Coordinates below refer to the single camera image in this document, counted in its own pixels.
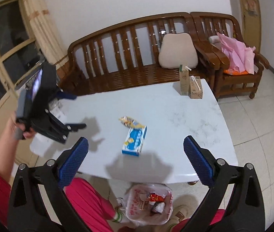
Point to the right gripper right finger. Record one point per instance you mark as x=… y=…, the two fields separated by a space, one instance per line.
x=245 y=210

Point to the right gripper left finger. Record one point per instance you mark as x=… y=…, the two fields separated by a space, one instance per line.
x=27 y=211

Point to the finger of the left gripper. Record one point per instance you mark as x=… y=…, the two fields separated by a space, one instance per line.
x=75 y=126
x=65 y=95

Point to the white trash bag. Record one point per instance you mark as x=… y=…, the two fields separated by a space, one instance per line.
x=148 y=204

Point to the person's left hand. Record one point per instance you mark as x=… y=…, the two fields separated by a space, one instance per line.
x=18 y=130

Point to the beige curtain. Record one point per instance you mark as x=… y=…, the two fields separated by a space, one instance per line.
x=45 y=32

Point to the yellow snack wrapper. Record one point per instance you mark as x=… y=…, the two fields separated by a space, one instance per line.
x=130 y=123

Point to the blue white medicine box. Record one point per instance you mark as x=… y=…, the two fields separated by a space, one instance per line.
x=134 y=141

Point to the cream framed window door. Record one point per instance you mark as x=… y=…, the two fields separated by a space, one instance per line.
x=19 y=54

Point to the person's red trouser legs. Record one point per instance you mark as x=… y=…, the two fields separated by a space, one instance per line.
x=94 y=210

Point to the tall green milk carton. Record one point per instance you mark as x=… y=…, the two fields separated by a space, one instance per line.
x=184 y=80

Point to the beige cushion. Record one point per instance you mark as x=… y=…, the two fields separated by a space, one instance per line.
x=177 y=50

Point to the small brown drink carton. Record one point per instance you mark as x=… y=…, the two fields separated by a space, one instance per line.
x=195 y=90

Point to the wooden armchair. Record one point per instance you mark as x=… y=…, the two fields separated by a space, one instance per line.
x=208 y=25

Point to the pink plastic bag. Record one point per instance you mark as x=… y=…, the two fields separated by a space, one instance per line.
x=240 y=56

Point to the yellow interior door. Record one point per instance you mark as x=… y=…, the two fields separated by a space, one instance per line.
x=251 y=23

